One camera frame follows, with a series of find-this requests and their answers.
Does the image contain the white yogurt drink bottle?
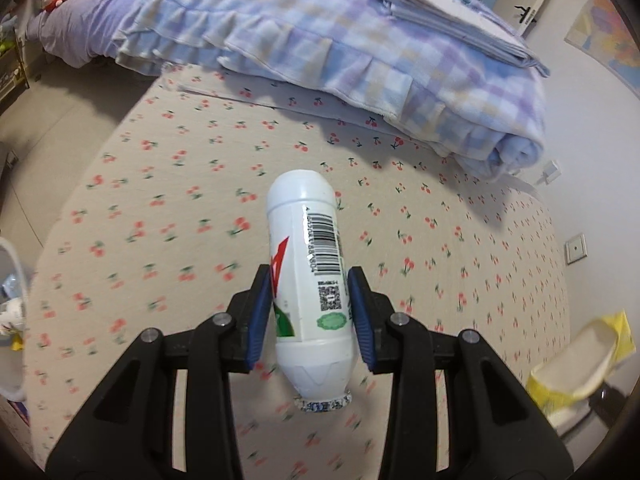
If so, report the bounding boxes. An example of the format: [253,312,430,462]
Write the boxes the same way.
[266,169,356,413]

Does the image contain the yellow torn paper cup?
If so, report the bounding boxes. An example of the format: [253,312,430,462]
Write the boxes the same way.
[526,311,637,426]

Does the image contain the white patterned trash bin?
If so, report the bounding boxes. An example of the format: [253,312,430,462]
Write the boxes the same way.
[1,238,29,402]

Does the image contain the cherry print tablecloth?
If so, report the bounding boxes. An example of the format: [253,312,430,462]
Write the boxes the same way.
[26,67,570,479]

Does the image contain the blue plaid folded blanket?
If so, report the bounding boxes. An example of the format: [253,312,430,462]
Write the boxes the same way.
[113,0,548,179]

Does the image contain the wooden toy shelf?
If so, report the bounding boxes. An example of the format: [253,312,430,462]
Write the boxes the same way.
[0,14,29,112]

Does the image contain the folded striped sheets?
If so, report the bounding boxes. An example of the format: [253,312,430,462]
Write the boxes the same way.
[382,0,550,78]

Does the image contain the purple bed sheet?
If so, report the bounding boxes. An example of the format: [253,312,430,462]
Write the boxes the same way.
[26,0,136,68]

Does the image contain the wall socket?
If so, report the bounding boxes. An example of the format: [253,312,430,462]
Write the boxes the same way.
[564,233,588,266]

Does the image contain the wall map poster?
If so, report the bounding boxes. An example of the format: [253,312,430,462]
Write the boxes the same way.
[565,0,640,96]

